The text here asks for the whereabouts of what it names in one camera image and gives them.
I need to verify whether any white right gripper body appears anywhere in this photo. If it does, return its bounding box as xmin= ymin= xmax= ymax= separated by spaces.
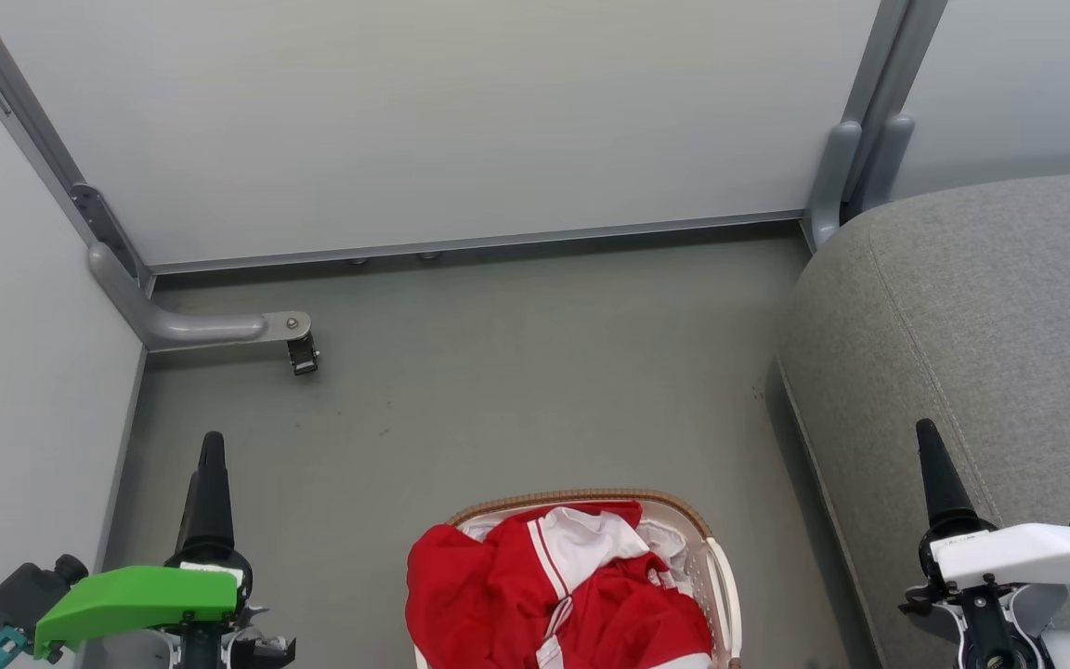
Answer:
xmin=918 ymin=523 xmax=1070 ymax=596

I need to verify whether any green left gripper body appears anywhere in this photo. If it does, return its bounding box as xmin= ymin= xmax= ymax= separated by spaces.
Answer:
xmin=33 ymin=546 xmax=254 ymax=661

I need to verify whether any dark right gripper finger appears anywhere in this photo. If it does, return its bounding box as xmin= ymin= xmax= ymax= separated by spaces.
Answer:
xmin=916 ymin=418 xmax=996 ymax=540

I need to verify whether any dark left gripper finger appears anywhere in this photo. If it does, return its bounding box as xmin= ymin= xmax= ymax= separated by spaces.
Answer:
xmin=175 ymin=431 xmax=235 ymax=558

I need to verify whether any red white-striped garment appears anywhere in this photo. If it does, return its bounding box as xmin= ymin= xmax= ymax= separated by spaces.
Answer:
xmin=405 ymin=502 xmax=714 ymax=669

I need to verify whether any grey fabric sofa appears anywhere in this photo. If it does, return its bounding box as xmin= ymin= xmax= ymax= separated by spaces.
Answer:
xmin=776 ymin=172 xmax=1070 ymax=669

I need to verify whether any black caster brake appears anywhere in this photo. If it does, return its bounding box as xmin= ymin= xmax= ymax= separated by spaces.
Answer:
xmin=286 ymin=333 xmax=320 ymax=376

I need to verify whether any white laundry basket brown rim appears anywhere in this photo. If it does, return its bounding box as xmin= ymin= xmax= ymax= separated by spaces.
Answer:
xmin=414 ymin=490 xmax=742 ymax=669

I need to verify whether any white cloth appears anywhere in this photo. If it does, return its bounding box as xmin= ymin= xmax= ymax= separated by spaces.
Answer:
xmin=635 ymin=518 xmax=698 ymax=588

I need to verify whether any grey partition post curved foot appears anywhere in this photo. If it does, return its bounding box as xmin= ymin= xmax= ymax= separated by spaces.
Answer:
xmin=0 ymin=0 xmax=313 ymax=352

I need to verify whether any grey panel bottom rail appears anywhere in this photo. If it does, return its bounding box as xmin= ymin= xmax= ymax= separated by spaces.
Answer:
xmin=150 ymin=210 xmax=807 ymax=276

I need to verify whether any grey partition post double foot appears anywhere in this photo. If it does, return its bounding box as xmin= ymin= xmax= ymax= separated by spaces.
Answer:
xmin=802 ymin=0 xmax=949 ymax=252

